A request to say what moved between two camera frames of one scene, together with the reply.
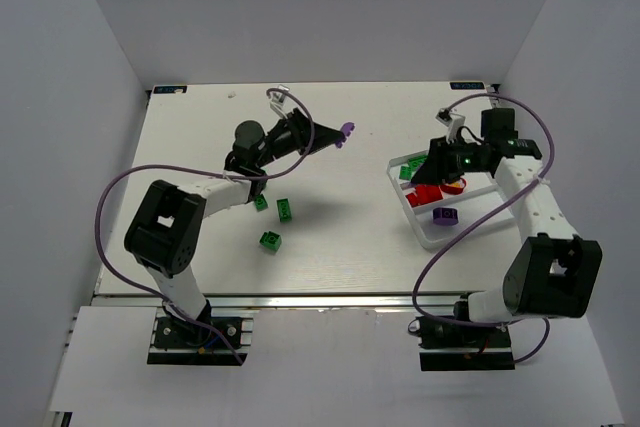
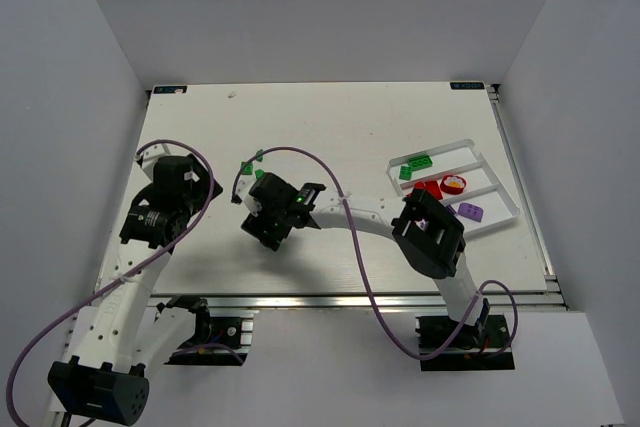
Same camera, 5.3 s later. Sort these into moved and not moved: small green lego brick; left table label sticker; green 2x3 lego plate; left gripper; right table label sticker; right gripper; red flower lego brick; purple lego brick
Moved: right gripper; left gripper; purple lego brick
Not moved: small green lego brick; green 2x3 lego plate; left table label sticker; red flower lego brick; right table label sticker
